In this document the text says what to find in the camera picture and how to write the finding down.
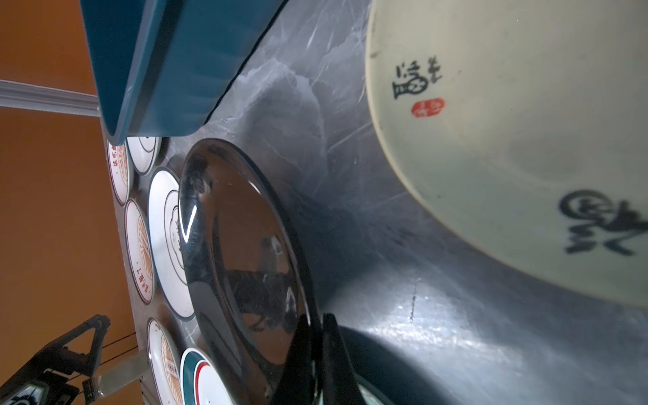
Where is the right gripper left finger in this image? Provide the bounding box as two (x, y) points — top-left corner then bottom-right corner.
(270, 315), (315, 405)

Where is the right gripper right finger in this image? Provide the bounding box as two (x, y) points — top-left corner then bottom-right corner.
(322, 314), (366, 405)

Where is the black plate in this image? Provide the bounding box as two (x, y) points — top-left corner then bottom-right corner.
(179, 139), (322, 404)

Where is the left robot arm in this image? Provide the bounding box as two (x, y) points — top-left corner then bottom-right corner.
(1, 315), (150, 404)

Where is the teal plastic bin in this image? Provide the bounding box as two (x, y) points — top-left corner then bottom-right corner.
(80, 0), (285, 145)

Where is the teal patterned plate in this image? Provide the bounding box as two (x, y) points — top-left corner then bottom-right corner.
(355, 374), (394, 405)

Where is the white plate green red rim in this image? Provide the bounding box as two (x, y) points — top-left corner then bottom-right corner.
(180, 348), (234, 405)

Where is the large orange sunburst plate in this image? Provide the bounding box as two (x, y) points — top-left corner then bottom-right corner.
(147, 317), (183, 405)

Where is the cream yellow plate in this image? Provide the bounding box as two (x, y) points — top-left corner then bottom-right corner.
(366, 1), (647, 306)

